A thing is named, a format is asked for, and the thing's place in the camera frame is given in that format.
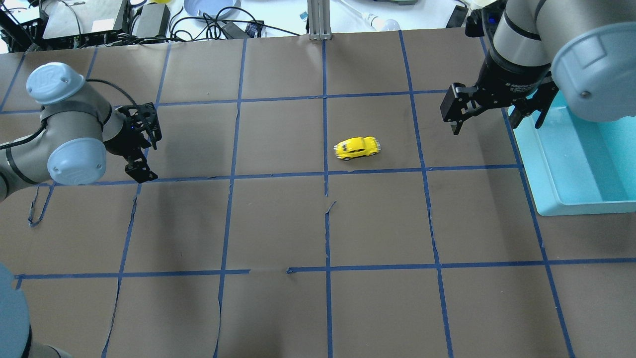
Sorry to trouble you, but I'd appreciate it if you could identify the light blue plastic bin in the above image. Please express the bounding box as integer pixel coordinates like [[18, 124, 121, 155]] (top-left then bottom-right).
[[513, 94, 636, 217]]

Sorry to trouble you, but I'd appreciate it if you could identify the black power adapter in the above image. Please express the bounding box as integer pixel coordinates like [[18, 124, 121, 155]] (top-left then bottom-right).
[[131, 2, 170, 39]]

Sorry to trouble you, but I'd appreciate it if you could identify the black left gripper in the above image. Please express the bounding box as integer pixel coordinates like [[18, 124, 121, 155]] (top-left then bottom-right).
[[103, 103, 162, 183]]

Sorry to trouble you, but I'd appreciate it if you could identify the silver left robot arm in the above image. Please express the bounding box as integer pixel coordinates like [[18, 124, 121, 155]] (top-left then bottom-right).
[[0, 63, 162, 200]]

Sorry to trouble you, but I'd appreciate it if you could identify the blue plastic plate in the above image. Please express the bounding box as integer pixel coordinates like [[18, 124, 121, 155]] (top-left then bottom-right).
[[182, 0, 241, 20]]

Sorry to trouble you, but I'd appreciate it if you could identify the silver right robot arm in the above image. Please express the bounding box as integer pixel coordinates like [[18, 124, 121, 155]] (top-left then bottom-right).
[[440, 0, 636, 134]]

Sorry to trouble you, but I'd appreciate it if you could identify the white light bulb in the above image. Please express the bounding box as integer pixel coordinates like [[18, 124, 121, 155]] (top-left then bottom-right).
[[361, 13, 400, 31]]

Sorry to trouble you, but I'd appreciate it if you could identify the black computer box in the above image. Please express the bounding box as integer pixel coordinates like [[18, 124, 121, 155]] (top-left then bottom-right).
[[43, 0, 132, 43]]

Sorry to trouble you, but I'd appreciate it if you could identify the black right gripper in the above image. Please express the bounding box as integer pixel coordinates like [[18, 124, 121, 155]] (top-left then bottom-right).
[[440, 50, 559, 135]]

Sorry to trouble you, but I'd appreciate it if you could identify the yellow beetle toy car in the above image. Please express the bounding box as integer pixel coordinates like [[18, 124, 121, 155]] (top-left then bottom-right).
[[332, 136, 381, 161]]

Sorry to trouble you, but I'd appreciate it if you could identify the aluminium frame post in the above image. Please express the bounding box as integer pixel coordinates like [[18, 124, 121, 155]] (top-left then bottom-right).
[[307, 0, 332, 41]]

